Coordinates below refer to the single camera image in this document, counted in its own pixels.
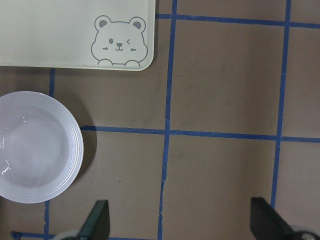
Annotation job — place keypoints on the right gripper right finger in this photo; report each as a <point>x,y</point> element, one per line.
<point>266,223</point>

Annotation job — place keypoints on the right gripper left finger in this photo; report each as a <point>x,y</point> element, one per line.
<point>97,224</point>

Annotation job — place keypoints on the cream bear tray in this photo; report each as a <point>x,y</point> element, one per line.
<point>78,34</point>

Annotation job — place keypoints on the white round plate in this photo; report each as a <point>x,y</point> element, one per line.
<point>41,147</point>

